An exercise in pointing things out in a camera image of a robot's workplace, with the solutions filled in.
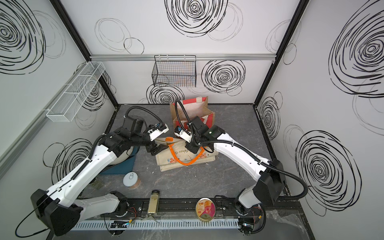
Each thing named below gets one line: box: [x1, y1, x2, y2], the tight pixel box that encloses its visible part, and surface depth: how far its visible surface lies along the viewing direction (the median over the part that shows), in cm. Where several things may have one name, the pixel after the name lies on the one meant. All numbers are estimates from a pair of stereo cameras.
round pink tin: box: [195, 197, 216, 221], surface depth 72 cm
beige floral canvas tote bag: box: [154, 136, 219, 172], surface depth 79 cm
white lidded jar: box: [122, 171, 138, 187], surface depth 80 cm
